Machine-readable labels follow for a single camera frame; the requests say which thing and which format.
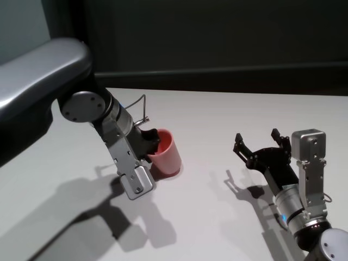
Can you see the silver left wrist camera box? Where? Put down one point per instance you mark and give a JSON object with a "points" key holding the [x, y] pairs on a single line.
{"points": [[148, 179]]}

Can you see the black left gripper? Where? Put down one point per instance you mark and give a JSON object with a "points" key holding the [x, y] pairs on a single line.
{"points": [[140, 144]]}

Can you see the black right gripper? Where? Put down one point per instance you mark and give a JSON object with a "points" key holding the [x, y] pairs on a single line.
{"points": [[276, 166]]}

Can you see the thin dark grey rail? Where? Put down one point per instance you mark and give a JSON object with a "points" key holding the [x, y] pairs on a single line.
{"points": [[217, 75]]}

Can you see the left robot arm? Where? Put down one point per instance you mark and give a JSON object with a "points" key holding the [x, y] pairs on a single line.
{"points": [[40, 70]]}

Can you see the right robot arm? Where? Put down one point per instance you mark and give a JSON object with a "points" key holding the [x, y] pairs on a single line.
{"points": [[291, 204]]}

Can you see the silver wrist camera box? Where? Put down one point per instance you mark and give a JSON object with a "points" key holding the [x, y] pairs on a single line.
{"points": [[308, 145], [148, 179]]}

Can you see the silver right camera bracket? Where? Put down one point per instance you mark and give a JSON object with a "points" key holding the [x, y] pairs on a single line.
{"points": [[312, 185]]}

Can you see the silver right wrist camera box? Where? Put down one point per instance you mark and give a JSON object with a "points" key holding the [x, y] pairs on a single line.
{"points": [[308, 145]]}

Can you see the pink plastic cup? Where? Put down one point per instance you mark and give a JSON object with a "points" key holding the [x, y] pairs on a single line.
{"points": [[168, 160]]}

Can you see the black frame post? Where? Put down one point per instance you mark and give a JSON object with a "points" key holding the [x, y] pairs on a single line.
{"points": [[88, 27]]}

